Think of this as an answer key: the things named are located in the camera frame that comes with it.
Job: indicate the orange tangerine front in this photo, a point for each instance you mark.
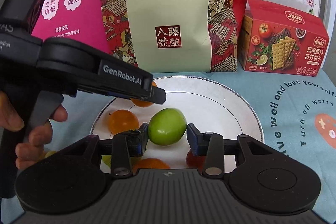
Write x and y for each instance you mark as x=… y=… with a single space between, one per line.
x=150 y=163

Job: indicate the pale green apple on plate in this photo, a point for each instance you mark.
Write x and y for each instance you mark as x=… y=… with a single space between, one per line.
x=106 y=159

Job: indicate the white round plate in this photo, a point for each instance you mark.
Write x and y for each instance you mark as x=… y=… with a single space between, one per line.
x=210 y=106

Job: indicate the red cracker box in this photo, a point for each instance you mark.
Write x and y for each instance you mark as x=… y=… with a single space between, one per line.
x=280 y=39

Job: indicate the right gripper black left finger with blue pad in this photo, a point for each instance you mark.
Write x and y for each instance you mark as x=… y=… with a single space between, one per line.
x=122 y=147

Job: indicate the jaw tip of the black left gripper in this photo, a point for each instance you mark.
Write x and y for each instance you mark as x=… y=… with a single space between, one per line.
x=156 y=96

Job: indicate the blue printed tablecloth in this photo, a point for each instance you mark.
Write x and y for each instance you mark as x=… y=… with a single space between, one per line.
x=288 y=107

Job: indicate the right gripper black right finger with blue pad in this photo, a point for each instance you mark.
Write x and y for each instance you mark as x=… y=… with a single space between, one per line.
x=214 y=147

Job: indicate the orange tangerine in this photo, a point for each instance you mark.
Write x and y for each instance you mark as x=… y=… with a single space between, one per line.
x=141 y=103
x=122 y=121
x=150 y=163

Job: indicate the red wax apple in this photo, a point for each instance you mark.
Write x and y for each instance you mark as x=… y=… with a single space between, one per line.
x=196 y=162

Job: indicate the magenta fabric bag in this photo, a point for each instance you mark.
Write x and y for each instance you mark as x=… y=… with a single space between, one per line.
x=80 y=20

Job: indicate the large bright green fruit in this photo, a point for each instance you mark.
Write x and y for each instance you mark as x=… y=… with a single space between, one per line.
x=167 y=127

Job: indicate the red beige liquor gift bag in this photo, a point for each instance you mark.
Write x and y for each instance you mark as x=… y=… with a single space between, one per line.
x=174 y=35

